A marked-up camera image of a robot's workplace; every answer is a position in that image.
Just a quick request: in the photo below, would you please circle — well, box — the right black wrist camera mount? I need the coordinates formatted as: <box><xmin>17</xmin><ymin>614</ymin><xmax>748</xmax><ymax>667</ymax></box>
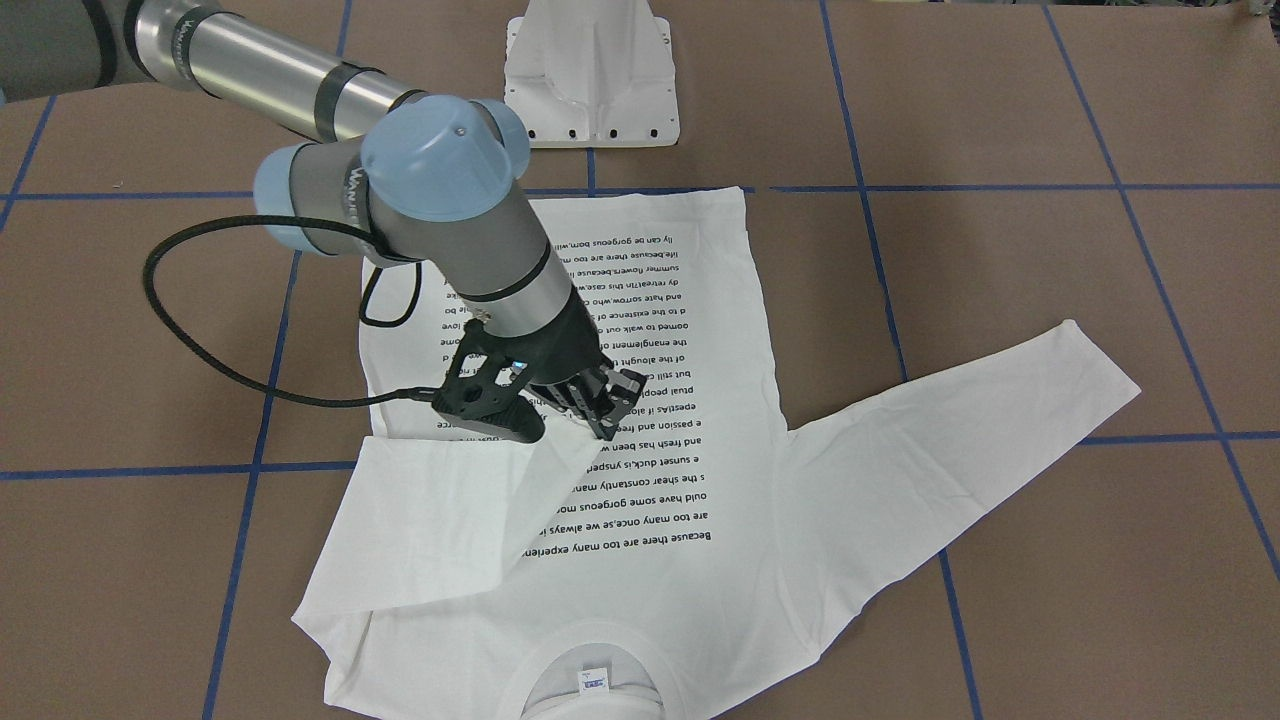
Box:
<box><xmin>430</xmin><ymin>319</ymin><xmax>545</xmax><ymax>445</ymax></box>

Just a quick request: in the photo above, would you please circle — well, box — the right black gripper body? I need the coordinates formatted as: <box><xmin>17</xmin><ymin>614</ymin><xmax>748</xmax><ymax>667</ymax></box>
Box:
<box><xmin>529</xmin><ymin>300</ymin><xmax>612</xmax><ymax>401</ymax></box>

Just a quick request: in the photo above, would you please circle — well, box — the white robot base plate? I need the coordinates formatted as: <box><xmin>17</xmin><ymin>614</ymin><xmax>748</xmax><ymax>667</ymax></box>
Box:
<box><xmin>504</xmin><ymin>1</ymin><xmax>681</xmax><ymax>149</ymax></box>

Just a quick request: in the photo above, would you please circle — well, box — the white long-sleeve printed shirt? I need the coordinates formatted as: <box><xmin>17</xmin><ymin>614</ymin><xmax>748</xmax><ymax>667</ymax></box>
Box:
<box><xmin>294</xmin><ymin>188</ymin><xmax>1139</xmax><ymax>719</ymax></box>

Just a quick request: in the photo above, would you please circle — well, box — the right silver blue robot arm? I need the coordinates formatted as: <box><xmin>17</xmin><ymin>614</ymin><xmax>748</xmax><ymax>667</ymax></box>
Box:
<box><xmin>1</xmin><ymin>1</ymin><xmax>646</xmax><ymax>443</ymax></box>

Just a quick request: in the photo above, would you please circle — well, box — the black braided cable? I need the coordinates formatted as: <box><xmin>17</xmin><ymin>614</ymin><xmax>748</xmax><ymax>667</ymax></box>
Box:
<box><xmin>142</xmin><ymin>217</ymin><xmax>442</xmax><ymax>409</ymax></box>

